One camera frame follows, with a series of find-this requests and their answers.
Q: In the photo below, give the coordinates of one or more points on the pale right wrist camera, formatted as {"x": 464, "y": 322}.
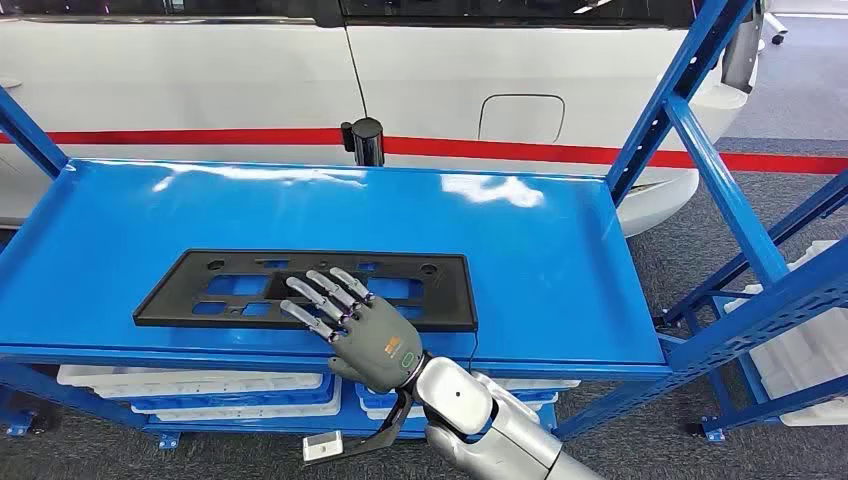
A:
{"x": 322, "y": 447}

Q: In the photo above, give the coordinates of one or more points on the red barrier belt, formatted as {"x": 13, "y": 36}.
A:
{"x": 199, "y": 136}
{"x": 530, "y": 151}

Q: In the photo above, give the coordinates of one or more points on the white office chair base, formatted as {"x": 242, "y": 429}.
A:
{"x": 775, "y": 30}

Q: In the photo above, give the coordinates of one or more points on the white car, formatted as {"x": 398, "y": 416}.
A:
{"x": 199, "y": 79}

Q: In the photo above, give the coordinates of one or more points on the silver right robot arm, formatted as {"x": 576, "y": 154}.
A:
{"x": 517, "y": 437}

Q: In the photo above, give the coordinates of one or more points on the black right camera bracket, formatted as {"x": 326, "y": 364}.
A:
{"x": 391, "y": 430}

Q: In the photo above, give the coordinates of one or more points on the black stanchion post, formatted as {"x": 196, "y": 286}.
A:
{"x": 368, "y": 142}

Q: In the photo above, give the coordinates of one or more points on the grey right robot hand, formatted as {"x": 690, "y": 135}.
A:
{"x": 378, "y": 344}

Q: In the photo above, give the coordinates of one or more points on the black plastic plate frame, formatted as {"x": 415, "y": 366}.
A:
{"x": 173, "y": 291}

